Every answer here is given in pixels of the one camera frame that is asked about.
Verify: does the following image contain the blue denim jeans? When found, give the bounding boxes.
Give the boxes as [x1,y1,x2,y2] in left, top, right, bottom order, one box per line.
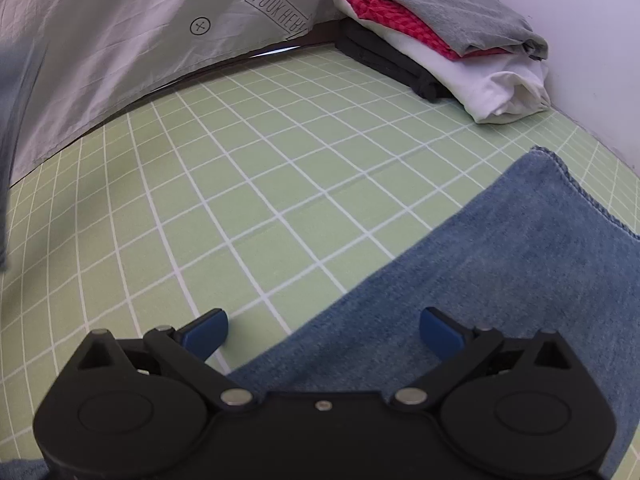
[1,146,639,479]

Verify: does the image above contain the green grid cutting mat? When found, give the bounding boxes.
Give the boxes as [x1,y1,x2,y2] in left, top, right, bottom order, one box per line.
[1,47,639,460]

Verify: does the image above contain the folded white garment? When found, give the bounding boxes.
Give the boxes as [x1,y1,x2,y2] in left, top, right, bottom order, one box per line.
[334,0,551,124]

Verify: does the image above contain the folded black garment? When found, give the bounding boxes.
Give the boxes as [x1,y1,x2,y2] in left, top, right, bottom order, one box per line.
[335,18,454,103]

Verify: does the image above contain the folded grey t-shirt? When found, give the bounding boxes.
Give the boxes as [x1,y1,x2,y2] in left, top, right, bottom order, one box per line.
[393,0,549,60]

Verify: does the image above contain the grey carrot-print backdrop sheet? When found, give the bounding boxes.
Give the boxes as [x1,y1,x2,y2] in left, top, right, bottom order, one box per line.
[0,0,379,183]

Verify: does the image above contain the folded red patterned garment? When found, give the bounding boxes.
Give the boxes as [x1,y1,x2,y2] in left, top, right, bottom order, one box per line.
[344,0,506,61]

